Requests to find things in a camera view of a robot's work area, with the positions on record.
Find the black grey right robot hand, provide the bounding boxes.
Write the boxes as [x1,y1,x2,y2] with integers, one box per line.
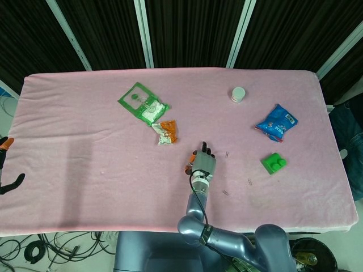
[183,141,218,182]

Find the black grey left robot hand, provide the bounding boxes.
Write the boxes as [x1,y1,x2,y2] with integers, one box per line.
[0,137,26,196]

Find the orange white crumpled packet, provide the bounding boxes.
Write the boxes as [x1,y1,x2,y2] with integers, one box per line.
[151,119,179,146]

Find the green plastic block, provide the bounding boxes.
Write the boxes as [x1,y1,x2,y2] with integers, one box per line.
[260,152,288,176]

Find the pink table cloth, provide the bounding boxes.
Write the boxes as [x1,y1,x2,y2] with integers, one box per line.
[0,66,358,238]

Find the small white jar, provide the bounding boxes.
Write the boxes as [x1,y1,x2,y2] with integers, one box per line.
[231,86,247,104]

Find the blue snack bag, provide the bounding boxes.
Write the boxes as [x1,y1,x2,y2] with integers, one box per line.
[254,103,299,143]

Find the green white snack packet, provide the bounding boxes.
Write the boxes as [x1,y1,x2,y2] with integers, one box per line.
[117,82,172,126]

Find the blue-grey robot torso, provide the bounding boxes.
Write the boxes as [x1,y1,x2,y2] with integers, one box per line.
[113,231,236,272]

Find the green checkered cloth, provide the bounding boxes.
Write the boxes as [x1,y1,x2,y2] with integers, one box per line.
[231,256,263,272]

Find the black fabric screen panel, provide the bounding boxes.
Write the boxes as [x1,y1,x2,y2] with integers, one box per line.
[144,0,246,69]
[0,0,87,96]
[55,0,150,71]
[319,36,363,105]
[235,0,363,74]

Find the person in blue jeans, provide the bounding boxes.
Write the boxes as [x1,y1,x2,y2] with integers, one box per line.
[330,100,363,203]

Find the black round bin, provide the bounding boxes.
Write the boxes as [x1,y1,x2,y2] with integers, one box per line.
[290,237,340,272]

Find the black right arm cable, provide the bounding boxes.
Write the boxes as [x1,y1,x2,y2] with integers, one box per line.
[188,168,212,227]

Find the black coiled cable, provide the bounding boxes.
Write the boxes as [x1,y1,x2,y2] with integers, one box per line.
[24,242,46,265]

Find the black floor cables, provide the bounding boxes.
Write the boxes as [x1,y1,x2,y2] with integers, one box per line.
[0,231,119,272]

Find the white screen frame post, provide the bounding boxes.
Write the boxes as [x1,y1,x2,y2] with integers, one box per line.
[316,19,363,82]
[46,0,93,71]
[133,0,155,69]
[0,79,20,100]
[226,0,258,69]

